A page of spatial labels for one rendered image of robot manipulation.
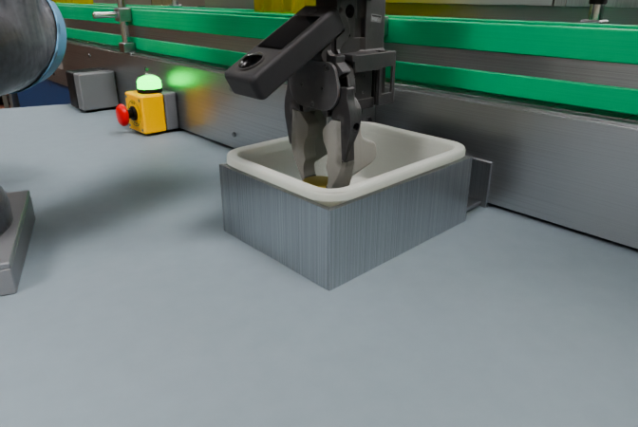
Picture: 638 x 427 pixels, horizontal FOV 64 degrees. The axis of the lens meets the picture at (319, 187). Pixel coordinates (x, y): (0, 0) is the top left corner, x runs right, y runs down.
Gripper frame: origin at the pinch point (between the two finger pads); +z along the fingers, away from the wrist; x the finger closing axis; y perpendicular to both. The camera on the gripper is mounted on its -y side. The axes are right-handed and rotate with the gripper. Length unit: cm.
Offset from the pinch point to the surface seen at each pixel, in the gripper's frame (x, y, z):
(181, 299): -1.4, -17.1, 5.6
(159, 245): 9.4, -14.0, 5.6
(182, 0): 869, 437, -4
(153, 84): 52, 6, -3
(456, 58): -0.1, 22.7, -11.5
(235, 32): 33.2, 12.0, -13.3
